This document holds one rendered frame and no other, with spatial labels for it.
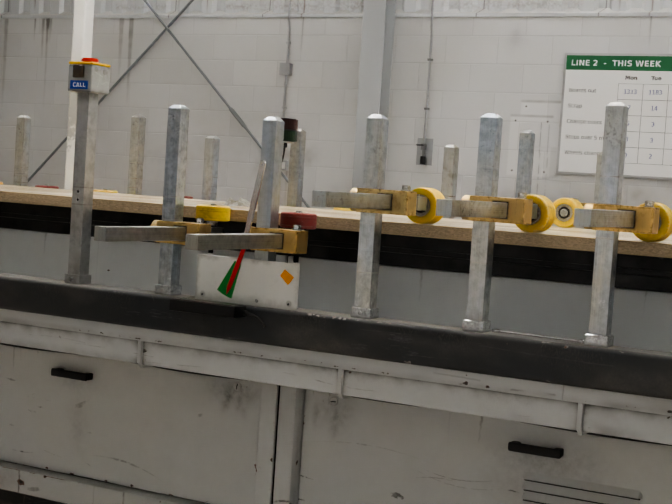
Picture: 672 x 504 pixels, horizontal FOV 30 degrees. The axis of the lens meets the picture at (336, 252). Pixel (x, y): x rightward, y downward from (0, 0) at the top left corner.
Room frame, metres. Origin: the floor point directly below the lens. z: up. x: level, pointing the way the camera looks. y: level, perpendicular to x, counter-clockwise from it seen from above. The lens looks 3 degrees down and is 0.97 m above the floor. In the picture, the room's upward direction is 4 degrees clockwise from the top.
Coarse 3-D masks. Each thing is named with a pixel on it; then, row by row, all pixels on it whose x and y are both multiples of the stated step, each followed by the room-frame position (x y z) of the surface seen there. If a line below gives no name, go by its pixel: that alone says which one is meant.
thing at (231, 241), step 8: (192, 240) 2.40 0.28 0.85; (200, 240) 2.40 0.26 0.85; (208, 240) 2.43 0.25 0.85; (216, 240) 2.45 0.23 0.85; (224, 240) 2.48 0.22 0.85; (232, 240) 2.50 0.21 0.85; (240, 240) 2.53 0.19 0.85; (248, 240) 2.56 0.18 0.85; (256, 240) 2.59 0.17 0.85; (264, 240) 2.62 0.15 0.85; (272, 240) 2.64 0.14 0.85; (280, 240) 2.67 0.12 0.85; (192, 248) 2.40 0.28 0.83; (200, 248) 2.40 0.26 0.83; (208, 248) 2.43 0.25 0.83; (216, 248) 2.45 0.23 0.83; (224, 248) 2.48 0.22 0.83; (232, 248) 2.51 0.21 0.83; (240, 248) 2.53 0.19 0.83; (248, 248) 2.56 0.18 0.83; (256, 248) 2.59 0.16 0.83; (264, 248) 2.62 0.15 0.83
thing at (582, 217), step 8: (576, 208) 2.10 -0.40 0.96; (576, 216) 2.10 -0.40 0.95; (584, 216) 2.09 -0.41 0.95; (592, 216) 2.09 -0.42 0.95; (600, 216) 2.13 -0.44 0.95; (608, 216) 2.18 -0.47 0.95; (616, 216) 2.23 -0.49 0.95; (624, 216) 2.27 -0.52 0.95; (632, 216) 2.33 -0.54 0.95; (576, 224) 2.10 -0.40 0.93; (584, 224) 2.09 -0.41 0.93; (592, 224) 2.09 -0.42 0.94; (600, 224) 2.14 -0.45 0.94; (608, 224) 2.18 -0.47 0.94; (616, 224) 2.23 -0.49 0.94; (624, 224) 2.28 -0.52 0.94; (632, 224) 2.33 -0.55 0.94
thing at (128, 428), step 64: (0, 256) 3.34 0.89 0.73; (64, 256) 3.24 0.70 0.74; (128, 256) 3.14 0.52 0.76; (192, 256) 3.06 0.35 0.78; (320, 256) 2.89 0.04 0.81; (384, 256) 2.82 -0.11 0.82; (448, 256) 2.75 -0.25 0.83; (512, 256) 2.68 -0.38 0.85; (576, 256) 2.62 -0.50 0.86; (640, 256) 2.56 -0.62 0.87; (448, 320) 2.74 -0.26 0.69; (512, 320) 2.68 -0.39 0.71; (576, 320) 2.61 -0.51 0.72; (640, 320) 2.55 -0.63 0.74; (0, 384) 3.37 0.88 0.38; (64, 384) 3.27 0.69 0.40; (128, 384) 3.18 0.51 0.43; (192, 384) 3.09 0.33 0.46; (256, 384) 3.00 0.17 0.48; (0, 448) 3.37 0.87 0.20; (64, 448) 3.27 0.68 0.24; (128, 448) 3.17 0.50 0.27; (192, 448) 3.08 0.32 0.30; (256, 448) 3.00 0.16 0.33; (320, 448) 2.92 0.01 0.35; (384, 448) 2.84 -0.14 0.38; (448, 448) 2.77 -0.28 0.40; (512, 448) 2.67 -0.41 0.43; (576, 448) 2.64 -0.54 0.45; (640, 448) 2.57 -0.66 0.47
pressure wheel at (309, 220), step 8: (288, 216) 2.74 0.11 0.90; (296, 216) 2.73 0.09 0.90; (304, 216) 2.73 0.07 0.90; (312, 216) 2.75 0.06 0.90; (280, 224) 2.76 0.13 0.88; (288, 224) 2.74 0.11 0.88; (296, 224) 2.73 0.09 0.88; (304, 224) 2.73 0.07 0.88; (312, 224) 2.75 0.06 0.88; (296, 256) 2.76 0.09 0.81
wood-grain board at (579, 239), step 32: (0, 192) 3.27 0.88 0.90; (32, 192) 3.34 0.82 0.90; (64, 192) 3.63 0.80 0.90; (96, 192) 3.98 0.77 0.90; (320, 224) 2.83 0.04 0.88; (352, 224) 2.80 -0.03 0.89; (384, 224) 2.76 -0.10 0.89; (416, 224) 2.73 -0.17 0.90; (448, 224) 2.86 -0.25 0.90; (512, 224) 3.32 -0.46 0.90
